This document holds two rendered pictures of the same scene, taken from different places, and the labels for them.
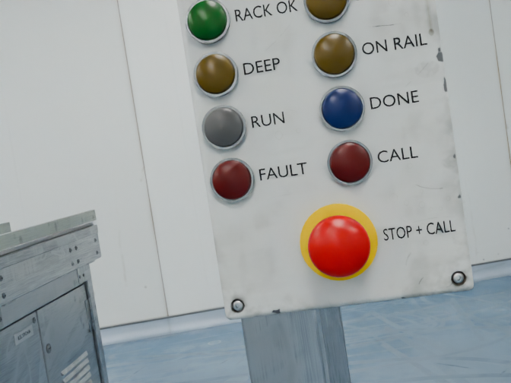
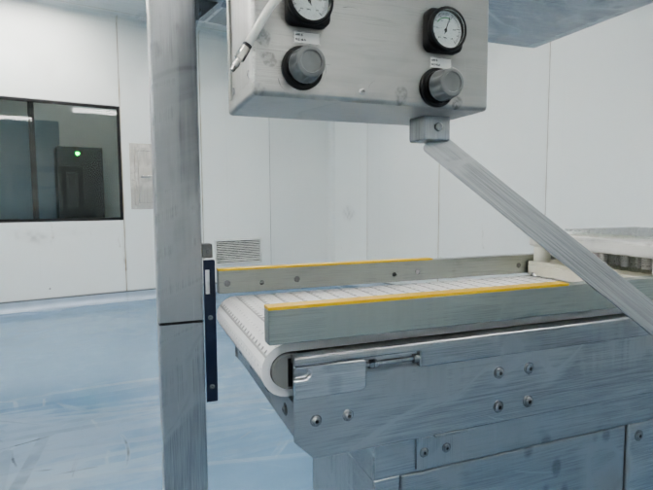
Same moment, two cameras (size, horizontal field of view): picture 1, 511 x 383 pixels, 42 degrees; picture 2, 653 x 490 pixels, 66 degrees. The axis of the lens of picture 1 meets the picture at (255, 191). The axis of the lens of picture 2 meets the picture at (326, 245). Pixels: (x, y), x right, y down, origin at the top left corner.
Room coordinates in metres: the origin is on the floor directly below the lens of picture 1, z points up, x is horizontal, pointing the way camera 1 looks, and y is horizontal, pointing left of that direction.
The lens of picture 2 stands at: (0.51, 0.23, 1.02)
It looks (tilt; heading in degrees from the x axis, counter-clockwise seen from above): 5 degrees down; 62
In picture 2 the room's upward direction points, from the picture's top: straight up
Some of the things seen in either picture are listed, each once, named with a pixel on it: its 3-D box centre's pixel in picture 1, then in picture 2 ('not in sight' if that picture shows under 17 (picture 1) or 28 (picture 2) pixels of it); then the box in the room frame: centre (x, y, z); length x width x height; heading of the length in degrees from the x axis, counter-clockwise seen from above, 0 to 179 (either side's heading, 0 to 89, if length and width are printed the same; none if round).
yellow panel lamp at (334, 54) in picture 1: (334, 54); not in sight; (0.44, -0.06, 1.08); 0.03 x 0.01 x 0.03; 83
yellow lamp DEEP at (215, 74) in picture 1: (215, 74); not in sight; (0.45, 0.01, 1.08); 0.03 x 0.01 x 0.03; 83
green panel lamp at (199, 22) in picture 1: (207, 20); not in sight; (0.45, 0.01, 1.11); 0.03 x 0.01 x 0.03; 83
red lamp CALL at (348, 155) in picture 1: (350, 162); not in sight; (0.44, -0.06, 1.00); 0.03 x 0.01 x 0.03; 83
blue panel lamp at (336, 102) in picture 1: (341, 108); not in sight; (0.44, -0.06, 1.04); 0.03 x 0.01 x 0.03; 83
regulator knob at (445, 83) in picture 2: not in sight; (444, 79); (0.80, 0.58, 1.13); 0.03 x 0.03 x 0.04; 83
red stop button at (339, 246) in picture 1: (338, 243); not in sight; (0.44, -0.05, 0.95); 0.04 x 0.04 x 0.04; 83
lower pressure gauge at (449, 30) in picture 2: not in sight; (444, 30); (0.81, 0.58, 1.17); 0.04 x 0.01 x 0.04; 173
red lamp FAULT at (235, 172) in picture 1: (231, 179); not in sight; (0.45, 0.01, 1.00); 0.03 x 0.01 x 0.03; 83
